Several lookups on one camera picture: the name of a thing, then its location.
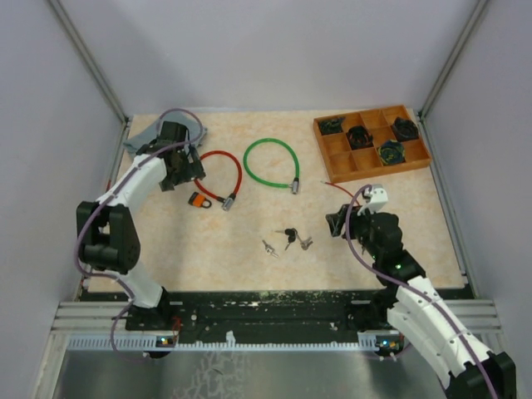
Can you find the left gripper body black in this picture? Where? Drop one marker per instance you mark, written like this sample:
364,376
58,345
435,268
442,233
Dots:
186,171

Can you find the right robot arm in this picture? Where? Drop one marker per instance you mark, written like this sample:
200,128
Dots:
465,366

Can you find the wooden compartment tray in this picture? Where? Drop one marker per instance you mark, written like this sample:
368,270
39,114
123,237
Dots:
344,164

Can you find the green black rolled sock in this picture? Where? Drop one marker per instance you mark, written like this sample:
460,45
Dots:
331,126

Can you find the blue grey folded cloth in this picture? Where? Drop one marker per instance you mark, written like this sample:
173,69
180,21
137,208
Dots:
197,130

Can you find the rolled dark sock in tray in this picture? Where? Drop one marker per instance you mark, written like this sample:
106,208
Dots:
391,152

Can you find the red translucent cable lock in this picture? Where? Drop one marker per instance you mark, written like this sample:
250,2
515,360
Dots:
221,177

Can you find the orange black padlock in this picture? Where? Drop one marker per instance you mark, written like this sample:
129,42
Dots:
199,201

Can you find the silver key pair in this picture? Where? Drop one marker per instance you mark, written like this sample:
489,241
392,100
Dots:
305,244

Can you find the small silver key bunch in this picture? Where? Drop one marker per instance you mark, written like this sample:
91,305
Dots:
269,249

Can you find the black orange rolled sock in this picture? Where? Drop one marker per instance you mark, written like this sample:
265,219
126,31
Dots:
359,138

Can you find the black-headed key bunch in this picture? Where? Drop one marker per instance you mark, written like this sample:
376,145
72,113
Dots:
291,235

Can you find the red cable padlock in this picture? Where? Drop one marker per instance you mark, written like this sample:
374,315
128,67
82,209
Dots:
339,187

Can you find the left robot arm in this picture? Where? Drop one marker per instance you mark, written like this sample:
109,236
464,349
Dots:
107,240

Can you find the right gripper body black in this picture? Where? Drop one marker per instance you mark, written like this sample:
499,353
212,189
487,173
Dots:
359,226

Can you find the green cable lock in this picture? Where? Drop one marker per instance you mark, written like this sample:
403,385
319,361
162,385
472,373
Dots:
272,163

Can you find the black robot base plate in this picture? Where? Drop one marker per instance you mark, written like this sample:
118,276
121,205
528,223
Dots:
266,317

